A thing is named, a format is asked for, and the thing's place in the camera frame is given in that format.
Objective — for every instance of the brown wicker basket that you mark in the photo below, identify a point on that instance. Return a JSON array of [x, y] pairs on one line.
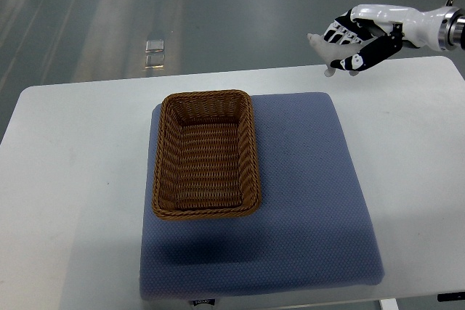
[[206, 161]]

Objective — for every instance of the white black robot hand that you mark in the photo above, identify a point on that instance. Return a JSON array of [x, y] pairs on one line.
[[382, 31]]

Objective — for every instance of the white bear figurine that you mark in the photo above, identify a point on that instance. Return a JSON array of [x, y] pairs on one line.
[[329, 52]]

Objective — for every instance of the metal floor plate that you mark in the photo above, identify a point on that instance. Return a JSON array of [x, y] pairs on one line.
[[154, 54]]

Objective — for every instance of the blue padded mat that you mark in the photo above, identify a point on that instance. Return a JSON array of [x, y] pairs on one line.
[[312, 229]]

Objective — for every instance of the white table leg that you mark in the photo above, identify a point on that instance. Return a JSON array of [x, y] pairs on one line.
[[389, 304]]

